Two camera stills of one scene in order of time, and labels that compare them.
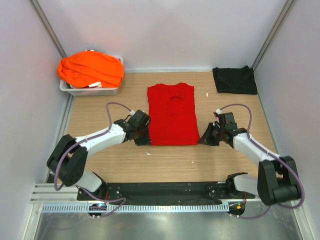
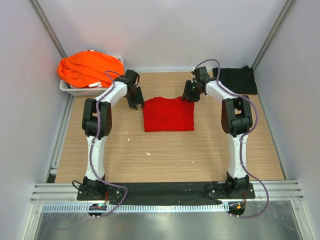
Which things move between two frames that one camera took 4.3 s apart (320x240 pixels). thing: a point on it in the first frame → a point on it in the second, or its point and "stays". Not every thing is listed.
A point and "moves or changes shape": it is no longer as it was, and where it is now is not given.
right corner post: (284, 11) stays
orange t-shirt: (81, 69) stays
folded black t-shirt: (240, 80) stays
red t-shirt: (173, 120) moves or changes shape
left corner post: (34, 4) stays
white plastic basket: (65, 87) stays
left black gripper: (146, 140) → (133, 104)
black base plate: (200, 193) stays
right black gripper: (206, 139) → (187, 92)
